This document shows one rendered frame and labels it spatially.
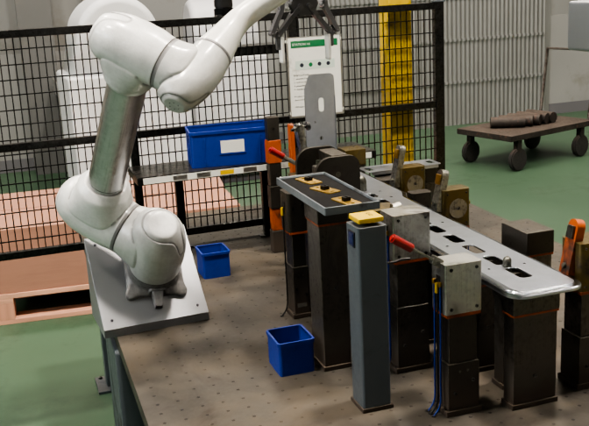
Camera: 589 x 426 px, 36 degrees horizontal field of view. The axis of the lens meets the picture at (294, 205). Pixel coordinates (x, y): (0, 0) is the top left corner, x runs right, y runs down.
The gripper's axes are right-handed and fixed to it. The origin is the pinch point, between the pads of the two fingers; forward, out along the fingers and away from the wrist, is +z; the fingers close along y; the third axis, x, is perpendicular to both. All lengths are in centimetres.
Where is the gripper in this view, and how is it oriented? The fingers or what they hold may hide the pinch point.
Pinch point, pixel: (305, 57)
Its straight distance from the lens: 254.7
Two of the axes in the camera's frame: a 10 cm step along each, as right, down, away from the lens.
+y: 9.5, -1.3, 3.0
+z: 0.5, 9.7, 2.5
